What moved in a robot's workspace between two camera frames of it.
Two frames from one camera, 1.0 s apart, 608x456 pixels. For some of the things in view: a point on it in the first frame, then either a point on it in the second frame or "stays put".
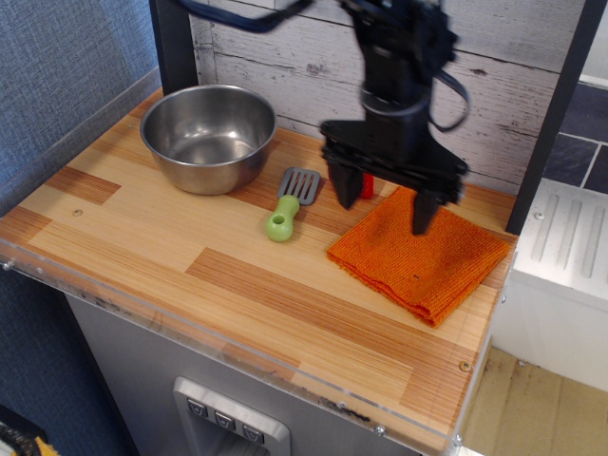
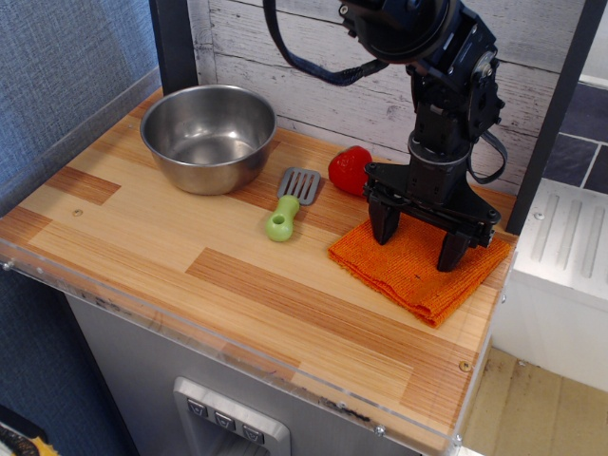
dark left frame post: (174, 43) stays put
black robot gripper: (395, 143) to (436, 192)
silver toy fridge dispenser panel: (213, 424) stays put
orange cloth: (433, 274) stays put
